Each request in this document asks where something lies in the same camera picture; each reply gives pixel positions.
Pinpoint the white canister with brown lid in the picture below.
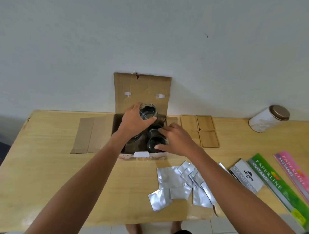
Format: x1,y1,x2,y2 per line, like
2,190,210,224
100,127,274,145
248,105,291,133

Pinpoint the green receipt book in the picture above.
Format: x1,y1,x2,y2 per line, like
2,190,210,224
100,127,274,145
246,153,309,232

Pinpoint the person's left hand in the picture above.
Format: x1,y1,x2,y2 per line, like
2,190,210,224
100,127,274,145
117,102,157,145

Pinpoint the person's left foot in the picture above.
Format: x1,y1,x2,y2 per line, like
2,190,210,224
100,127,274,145
125,223,143,234

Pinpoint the person's right hand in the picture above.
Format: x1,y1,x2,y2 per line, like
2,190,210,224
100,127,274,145
155,122,202,158

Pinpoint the white and black stamp pad box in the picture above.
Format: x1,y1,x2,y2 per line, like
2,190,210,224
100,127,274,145
228,158,265,195

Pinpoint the pile of silver foil pouches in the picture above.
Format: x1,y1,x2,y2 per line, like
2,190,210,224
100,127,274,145
148,160,230,212

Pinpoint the person's left forearm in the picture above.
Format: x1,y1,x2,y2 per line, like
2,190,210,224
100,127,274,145
24,132,126,234

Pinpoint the person's right forearm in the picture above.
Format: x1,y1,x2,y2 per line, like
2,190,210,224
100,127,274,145
190,147,296,234

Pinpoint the pink receipt book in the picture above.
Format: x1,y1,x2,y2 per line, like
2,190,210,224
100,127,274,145
273,151,309,203

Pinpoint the person's foot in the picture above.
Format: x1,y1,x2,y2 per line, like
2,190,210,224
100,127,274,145
170,221,183,234
125,223,143,234

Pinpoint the open brown cardboard box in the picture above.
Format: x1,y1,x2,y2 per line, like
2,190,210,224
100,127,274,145
70,72,178,160

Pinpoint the square wooden lid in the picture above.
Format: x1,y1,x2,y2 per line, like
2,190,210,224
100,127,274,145
186,130,202,147
199,130,220,148
197,115,216,131
180,115,199,131

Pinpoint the person's right foot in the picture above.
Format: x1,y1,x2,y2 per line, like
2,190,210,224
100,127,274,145
170,221,183,234

